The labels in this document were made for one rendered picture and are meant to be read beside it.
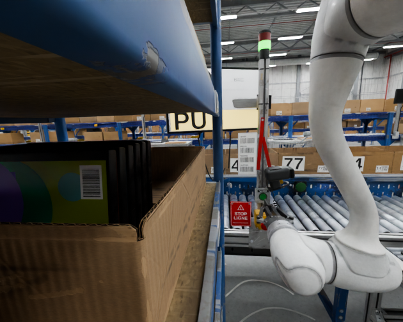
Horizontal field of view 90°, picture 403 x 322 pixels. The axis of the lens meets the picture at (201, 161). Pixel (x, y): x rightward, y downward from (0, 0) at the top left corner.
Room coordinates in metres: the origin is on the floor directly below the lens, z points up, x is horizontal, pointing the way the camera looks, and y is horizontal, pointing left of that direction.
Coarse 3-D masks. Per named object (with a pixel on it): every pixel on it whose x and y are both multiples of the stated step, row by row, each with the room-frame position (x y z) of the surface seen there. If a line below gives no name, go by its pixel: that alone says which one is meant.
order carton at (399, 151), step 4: (380, 148) 1.66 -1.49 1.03; (384, 148) 1.66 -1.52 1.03; (388, 148) 1.65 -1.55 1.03; (392, 148) 1.65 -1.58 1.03; (396, 148) 1.65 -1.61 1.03; (400, 148) 1.64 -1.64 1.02; (396, 152) 1.39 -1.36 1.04; (400, 152) 1.38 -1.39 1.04; (396, 156) 1.39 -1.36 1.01; (400, 156) 1.38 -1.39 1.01; (396, 160) 1.39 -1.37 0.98; (400, 160) 1.38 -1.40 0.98; (392, 164) 1.39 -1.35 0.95; (396, 164) 1.39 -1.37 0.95; (400, 164) 1.38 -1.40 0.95; (392, 168) 1.39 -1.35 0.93; (396, 168) 1.39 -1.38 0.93; (392, 172) 1.39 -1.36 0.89; (396, 172) 1.39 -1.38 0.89; (400, 172) 1.38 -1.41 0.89
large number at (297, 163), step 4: (284, 160) 1.48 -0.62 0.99; (288, 160) 1.47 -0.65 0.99; (292, 160) 1.47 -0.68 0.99; (296, 160) 1.46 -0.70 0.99; (300, 160) 1.46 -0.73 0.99; (304, 160) 1.46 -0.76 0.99; (284, 164) 1.47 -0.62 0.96; (288, 164) 1.47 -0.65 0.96; (292, 164) 1.47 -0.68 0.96; (296, 164) 1.46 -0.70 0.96; (300, 164) 1.46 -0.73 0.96; (296, 168) 1.46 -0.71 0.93; (300, 168) 1.46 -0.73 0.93
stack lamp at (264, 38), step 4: (264, 32) 0.91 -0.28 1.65; (268, 32) 0.91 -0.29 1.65; (260, 36) 0.92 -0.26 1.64; (264, 36) 0.91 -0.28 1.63; (268, 36) 0.91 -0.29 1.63; (260, 40) 0.92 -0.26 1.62; (264, 40) 0.91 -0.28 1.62; (268, 40) 0.91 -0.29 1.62; (260, 44) 0.92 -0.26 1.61; (264, 44) 0.91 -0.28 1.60; (268, 44) 0.91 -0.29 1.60; (260, 48) 0.92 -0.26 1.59; (264, 48) 0.91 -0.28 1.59; (268, 48) 0.91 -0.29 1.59
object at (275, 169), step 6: (270, 168) 0.88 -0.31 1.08; (276, 168) 0.86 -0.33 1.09; (282, 168) 0.86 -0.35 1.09; (288, 168) 0.85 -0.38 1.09; (270, 174) 0.85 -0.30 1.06; (276, 174) 0.85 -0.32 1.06; (282, 174) 0.84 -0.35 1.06; (288, 174) 0.84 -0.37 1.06; (294, 174) 0.85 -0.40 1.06; (270, 180) 0.85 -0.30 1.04; (276, 180) 0.85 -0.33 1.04; (282, 180) 0.87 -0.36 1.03; (270, 186) 0.88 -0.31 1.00; (276, 186) 0.86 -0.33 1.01
